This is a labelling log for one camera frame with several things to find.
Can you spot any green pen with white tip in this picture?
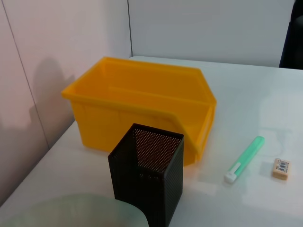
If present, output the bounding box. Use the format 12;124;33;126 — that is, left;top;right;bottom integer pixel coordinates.
223;135;266;184

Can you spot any beige eraser with barcode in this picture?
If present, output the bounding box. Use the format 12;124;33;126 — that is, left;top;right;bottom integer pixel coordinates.
271;157;292;182

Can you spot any black mesh pen holder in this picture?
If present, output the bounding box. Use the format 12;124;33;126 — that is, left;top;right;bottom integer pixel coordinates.
107;122;185;227

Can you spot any green glass fruit plate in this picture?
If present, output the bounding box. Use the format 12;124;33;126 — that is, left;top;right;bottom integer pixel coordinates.
0;192;150;227

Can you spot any yellow plastic bin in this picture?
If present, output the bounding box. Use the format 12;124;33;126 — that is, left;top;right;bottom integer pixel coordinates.
60;56;218;166

